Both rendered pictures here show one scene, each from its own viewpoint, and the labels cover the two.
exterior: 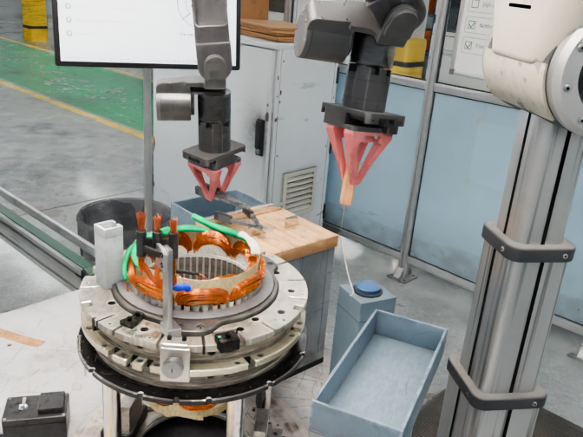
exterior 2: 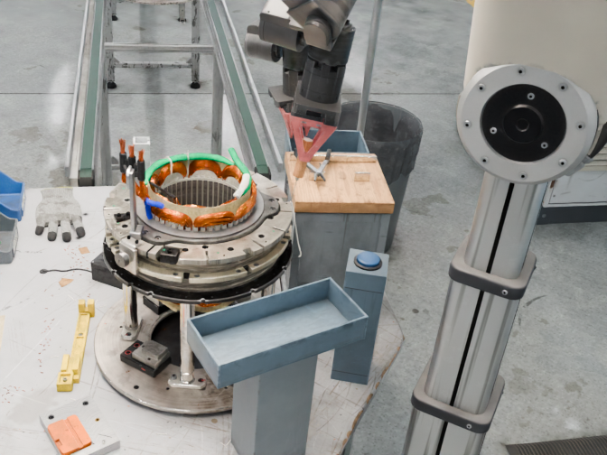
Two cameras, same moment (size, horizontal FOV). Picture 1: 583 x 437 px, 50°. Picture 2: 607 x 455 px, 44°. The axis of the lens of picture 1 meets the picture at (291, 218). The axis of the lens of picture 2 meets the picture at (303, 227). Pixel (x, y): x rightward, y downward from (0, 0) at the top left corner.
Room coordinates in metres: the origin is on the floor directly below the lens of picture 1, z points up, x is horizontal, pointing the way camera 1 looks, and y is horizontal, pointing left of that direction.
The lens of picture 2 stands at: (-0.01, -0.63, 1.78)
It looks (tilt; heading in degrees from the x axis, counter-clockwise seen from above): 33 degrees down; 34
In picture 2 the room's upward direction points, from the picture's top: 6 degrees clockwise
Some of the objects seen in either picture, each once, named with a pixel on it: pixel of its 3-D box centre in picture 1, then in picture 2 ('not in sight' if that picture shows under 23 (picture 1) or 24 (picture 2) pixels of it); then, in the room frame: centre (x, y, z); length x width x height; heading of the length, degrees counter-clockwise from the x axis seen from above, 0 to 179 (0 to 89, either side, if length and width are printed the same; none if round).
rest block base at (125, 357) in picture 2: not in sight; (145, 357); (0.69, 0.15, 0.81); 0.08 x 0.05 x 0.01; 97
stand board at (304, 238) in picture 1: (266, 233); (337, 181); (1.11, 0.05, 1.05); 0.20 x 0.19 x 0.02; 43
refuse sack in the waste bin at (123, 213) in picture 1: (127, 251); (368, 160); (2.37, 0.67, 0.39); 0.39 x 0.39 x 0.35
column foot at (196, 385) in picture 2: not in sight; (187, 380); (0.70, 0.05, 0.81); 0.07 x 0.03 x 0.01; 125
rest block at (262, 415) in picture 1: (268, 433); not in sight; (0.79, 0.01, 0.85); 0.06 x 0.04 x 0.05; 179
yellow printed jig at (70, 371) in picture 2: not in sight; (77, 342); (0.64, 0.28, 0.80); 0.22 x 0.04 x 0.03; 42
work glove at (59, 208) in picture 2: not in sight; (60, 210); (0.92, 0.68, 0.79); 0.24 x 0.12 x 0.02; 48
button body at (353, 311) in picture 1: (358, 355); (359, 318); (0.94, -0.14, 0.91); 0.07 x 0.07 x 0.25; 28
